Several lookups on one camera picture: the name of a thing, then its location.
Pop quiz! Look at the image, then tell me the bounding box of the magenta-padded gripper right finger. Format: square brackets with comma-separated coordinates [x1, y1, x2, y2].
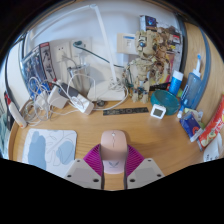
[123, 143, 166, 190]

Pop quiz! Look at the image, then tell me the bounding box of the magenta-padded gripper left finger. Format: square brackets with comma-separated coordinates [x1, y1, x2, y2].
[63, 143, 105, 190]

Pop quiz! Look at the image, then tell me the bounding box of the pink computer mouse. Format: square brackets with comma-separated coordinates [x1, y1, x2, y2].
[100, 129, 129, 175]

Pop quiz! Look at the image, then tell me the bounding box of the white grey-blue printed mouse pad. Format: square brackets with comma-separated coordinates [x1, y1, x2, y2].
[21, 128, 78, 178]

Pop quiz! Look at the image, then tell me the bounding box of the small white cube clock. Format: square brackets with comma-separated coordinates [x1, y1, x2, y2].
[149, 103, 167, 120]

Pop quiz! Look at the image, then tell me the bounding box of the black ruler strip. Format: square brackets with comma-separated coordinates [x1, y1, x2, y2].
[102, 106, 150, 117]

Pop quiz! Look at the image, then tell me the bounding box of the blue tissue pack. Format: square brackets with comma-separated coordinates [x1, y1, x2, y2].
[179, 111, 206, 143]

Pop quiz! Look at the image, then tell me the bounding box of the white power strip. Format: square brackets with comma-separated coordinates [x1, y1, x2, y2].
[71, 94, 95, 116]

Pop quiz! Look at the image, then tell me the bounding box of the teal bowl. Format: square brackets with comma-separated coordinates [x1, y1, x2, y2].
[150, 89, 181, 116]

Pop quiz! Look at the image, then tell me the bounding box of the white adapter box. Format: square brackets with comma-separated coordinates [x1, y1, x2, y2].
[46, 81, 72, 109]

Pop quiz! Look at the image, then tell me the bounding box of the yellow red chips can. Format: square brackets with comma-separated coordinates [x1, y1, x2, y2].
[197, 94, 224, 150]

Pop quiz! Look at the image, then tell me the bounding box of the white charger block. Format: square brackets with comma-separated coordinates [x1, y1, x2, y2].
[33, 91, 49, 108]

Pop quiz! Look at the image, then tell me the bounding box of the light bedding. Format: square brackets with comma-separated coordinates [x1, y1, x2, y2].
[0, 109, 11, 159]

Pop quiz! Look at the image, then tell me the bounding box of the blue-capped white tube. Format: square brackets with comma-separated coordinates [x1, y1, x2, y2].
[168, 70, 184, 97]

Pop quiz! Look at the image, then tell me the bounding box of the blue spray bottle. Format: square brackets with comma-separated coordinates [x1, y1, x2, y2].
[176, 54, 203, 119]

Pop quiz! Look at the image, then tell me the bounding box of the steel cup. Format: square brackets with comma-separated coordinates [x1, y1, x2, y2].
[66, 63, 91, 96]

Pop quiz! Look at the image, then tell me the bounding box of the tan robot figure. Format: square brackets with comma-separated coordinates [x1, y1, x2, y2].
[124, 29, 174, 104]

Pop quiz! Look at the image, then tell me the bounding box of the robot model kit box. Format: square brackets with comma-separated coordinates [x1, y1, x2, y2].
[20, 41, 58, 99]

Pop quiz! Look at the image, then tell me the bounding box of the colourful poster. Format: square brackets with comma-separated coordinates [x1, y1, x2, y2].
[139, 14, 184, 91]

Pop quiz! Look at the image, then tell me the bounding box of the white wall socket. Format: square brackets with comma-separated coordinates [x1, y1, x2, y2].
[53, 41, 73, 63]
[71, 38, 93, 58]

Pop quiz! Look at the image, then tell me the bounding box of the white wall plate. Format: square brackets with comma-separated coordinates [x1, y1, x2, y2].
[116, 32, 138, 54]

